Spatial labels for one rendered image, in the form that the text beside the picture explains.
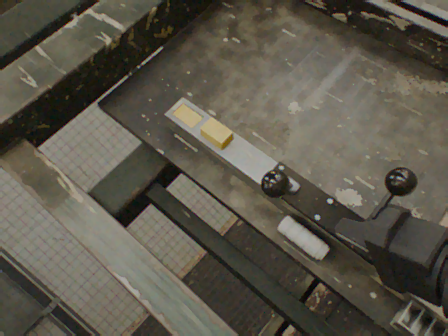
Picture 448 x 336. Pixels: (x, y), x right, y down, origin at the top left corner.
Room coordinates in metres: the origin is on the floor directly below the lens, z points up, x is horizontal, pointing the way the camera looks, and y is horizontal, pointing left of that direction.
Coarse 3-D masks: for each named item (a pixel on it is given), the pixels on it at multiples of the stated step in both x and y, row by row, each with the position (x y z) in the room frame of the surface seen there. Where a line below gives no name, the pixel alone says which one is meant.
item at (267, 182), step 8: (264, 176) 0.47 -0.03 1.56; (272, 176) 0.46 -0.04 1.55; (280, 176) 0.46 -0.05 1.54; (288, 176) 0.57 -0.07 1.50; (264, 184) 0.47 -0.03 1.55; (272, 184) 0.46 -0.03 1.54; (280, 184) 0.46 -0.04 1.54; (288, 184) 0.46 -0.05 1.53; (296, 184) 0.55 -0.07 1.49; (264, 192) 0.47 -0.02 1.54; (272, 192) 0.46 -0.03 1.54; (280, 192) 0.46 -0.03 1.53; (296, 192) 0.56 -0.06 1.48
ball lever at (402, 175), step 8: (400, 168) 0.45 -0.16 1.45; (392, 176) 0.44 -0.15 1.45; (400, 176) 0.44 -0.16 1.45; (408, 176) 0.43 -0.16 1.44; (416, 176) 0.44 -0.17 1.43; (392, 184) 0.44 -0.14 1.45; (400, 184) 0.43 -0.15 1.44; (408, 184) 0.43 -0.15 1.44; (416, 184) 0.43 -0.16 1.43; (392, 192) 0.44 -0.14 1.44; (400, 192) 0.44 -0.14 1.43; (408, 192) 0.43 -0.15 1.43; (384, 200) 0.46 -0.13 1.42; (368, 216) 0.49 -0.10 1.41
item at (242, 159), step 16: (176, 128) 0.70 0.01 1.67; (192, 128) 0.67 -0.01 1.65; (208, 144) 0.64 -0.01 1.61; (240, 144) 0.63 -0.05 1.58; (224, 160) 0.63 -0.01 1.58; (240, 160) 0.62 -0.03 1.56; (256, 160) 0.61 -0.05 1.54; (272, 160) 0.61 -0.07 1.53; (240, 176) 0.63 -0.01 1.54; (256, 176) 0.59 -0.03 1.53; (288, 208) 0.57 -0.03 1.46; (304, 224) 0.56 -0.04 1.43; (336, 240) 0.52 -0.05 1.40; (352, 256) 0.51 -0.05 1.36; (368, 272) 0.51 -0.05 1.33; (432, 304) 0.44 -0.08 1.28
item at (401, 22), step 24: (312, 0) 0.84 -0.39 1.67; (336, 0) 0.79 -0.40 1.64; (360, 0) 0.75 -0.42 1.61; (384, 0) 0.74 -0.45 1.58; (408, 0) 0.72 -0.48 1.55; (360, 24) 0.78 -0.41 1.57; (384, 24) 0.74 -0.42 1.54; (408, 24) 0.70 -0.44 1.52; (432, 24) 0.68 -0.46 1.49; (408, 48) 0.73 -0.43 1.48; (432, 48) 0.69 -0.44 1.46
